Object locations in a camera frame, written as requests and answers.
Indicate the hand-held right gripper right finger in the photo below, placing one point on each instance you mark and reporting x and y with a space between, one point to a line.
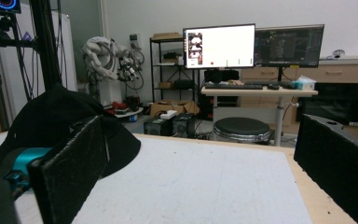
335 161

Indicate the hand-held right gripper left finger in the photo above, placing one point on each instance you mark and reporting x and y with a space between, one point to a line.
71 174

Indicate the black built-in oven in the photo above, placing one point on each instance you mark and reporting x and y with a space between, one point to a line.
332 102

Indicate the black cap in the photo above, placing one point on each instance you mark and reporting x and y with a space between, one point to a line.
52 115

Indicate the red cloth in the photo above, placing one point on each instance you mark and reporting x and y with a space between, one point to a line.
116 106

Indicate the tissue box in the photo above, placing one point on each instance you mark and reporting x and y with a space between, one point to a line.
304 83

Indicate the wooden cabinet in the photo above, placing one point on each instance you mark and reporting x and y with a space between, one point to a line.
335 73

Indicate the black computer mouse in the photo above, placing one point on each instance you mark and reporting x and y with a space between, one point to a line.
273 86

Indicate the black equipment box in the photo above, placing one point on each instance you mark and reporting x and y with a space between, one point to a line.
184 123
157 127

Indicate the round black stool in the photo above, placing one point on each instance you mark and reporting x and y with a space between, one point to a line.
241 128

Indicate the light wooden desk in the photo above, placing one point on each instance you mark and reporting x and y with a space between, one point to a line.
261 92

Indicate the black keyboard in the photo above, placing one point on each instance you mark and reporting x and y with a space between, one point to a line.
261 83
233 86

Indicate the white panel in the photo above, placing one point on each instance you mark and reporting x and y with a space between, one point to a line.
70 62

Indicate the open cardboard box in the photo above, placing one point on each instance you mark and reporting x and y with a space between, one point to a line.
171 107

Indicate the dark screen monitor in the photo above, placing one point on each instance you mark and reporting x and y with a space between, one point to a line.
289 46

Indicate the black metal shelf rack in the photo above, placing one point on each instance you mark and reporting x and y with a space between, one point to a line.
152 71

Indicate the black metal stand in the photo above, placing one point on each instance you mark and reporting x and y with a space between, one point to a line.
45 43

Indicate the lit white monitor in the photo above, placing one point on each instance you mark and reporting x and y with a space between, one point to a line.
223 46

